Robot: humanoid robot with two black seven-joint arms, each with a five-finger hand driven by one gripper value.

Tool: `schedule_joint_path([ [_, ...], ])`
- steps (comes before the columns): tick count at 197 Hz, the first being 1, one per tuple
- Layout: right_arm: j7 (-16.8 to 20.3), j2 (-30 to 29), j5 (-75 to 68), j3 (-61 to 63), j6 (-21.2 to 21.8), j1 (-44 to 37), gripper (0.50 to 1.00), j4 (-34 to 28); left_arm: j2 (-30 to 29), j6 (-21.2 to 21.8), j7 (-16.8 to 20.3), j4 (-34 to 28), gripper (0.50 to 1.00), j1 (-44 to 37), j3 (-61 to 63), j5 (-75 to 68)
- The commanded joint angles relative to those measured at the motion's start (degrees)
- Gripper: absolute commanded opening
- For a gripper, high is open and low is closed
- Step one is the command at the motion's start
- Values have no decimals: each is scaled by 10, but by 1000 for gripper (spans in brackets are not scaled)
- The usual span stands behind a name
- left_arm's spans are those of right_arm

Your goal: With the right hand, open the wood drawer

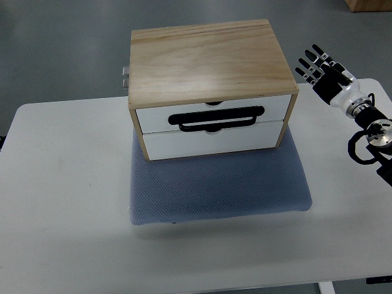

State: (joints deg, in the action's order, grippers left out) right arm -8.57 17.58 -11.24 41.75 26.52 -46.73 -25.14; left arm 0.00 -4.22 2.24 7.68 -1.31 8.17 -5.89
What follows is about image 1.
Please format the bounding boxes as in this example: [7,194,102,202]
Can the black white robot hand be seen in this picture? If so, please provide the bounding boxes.
[295,44,372,118]

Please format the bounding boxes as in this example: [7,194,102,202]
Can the white drawer black handle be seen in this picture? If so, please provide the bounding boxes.
[136,94,292,134]

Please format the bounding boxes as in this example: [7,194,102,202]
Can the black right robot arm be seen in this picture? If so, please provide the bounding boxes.
[347,93,391,184]

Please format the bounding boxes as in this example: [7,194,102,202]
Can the wooden drawer cabinet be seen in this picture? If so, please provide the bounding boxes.
[129,20,299,161]

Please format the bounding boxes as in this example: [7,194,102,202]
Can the white lower drawer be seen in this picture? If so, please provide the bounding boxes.
[143,121,283,160]

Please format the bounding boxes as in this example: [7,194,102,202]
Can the cardboard box corner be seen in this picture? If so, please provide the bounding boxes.
[345,0,392,12]

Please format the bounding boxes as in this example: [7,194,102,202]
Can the blue grey mesh cushion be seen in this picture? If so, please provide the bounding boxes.
[129,132,312,225]

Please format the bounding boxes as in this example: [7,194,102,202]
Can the white table leg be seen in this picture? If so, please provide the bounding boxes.
[318,281,336,294]

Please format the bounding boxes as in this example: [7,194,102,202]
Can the metal clamp behind cabinet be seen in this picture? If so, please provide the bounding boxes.
[122,66,129,90]

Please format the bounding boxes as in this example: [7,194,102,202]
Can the black bracket under table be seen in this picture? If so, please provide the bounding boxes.
[366,276,392,285]

